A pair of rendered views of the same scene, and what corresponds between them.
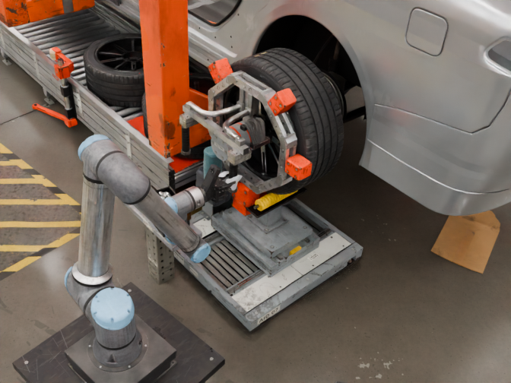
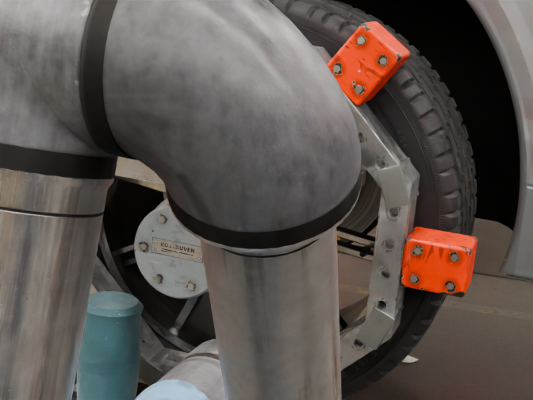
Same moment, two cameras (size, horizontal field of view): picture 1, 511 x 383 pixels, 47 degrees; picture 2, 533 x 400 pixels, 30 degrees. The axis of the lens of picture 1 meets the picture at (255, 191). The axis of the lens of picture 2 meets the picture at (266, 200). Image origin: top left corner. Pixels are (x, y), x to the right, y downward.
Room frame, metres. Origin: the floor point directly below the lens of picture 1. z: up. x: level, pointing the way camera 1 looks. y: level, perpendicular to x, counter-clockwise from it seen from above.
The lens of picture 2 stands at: (0.97, 0.67, 1.25)
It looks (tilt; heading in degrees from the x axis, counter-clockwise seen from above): 14 degrees down; 332
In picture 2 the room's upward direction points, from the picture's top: 6 degrees clockwise
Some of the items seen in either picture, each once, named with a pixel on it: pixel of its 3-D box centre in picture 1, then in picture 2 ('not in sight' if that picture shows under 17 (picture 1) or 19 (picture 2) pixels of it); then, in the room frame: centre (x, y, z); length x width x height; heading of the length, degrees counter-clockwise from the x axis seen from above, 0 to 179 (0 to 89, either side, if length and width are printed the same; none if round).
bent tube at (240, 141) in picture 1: (244, 118); not in sight; (2.08, 0.07, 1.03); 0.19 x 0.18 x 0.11; 134
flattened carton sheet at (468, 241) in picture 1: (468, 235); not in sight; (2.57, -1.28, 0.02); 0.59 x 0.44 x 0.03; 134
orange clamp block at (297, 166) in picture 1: (298, 167); (438, 261); (2.02, -0.17, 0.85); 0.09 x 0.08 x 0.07; 44
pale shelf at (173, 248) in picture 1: (161, 217); not in sight; (2.09, 0.44, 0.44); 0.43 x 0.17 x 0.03; 44
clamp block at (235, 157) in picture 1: (239, 153); not in sight; (1.97, 0.08, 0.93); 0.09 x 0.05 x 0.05; 134
